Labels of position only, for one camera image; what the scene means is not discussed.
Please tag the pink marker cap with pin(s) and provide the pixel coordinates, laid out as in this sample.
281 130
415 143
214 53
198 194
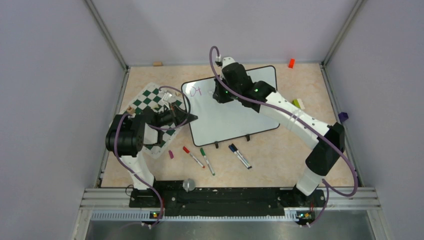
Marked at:
171 155

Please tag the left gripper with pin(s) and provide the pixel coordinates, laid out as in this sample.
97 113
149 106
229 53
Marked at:
179 115

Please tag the green whiteboard marker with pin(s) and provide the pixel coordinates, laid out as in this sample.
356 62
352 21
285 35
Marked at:
207 161

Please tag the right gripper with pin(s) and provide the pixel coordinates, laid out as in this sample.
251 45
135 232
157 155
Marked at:
218 95

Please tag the green white toy block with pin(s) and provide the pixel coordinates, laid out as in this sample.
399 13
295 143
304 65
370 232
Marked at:
298 103

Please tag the red whiteboard marker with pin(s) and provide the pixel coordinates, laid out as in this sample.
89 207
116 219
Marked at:
193 157

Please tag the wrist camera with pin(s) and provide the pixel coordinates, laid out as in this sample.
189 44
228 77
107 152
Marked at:
167 97
222 62

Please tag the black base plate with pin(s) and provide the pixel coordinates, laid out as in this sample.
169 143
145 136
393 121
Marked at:
223 201

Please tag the whiteboard metal stand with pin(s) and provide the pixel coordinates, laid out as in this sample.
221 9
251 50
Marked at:
247 137

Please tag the wooden chess piece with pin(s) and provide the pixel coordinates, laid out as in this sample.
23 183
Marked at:
130 110

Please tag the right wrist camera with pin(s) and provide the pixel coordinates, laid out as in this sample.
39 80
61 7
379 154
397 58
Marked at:
222 62

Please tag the purple object at edge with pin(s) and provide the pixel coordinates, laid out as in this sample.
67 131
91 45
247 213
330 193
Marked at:
343 116

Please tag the blue whiteboard marker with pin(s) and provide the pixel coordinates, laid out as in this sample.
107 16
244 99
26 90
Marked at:
236 154

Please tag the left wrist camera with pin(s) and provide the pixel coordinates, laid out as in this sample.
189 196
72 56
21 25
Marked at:
167 97

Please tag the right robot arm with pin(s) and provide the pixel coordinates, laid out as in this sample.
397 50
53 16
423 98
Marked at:
326 141

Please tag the whiteboard with black frame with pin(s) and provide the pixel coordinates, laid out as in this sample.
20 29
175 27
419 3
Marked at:
218 122

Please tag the orange toy block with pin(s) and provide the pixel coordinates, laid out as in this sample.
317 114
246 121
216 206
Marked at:
291 63

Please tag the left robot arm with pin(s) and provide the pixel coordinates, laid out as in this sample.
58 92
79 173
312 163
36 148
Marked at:
129 134

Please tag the green white chessboard mat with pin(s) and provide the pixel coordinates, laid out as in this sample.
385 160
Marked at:
150 97

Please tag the grey round knob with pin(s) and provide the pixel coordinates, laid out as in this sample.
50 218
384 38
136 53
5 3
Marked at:
189 185

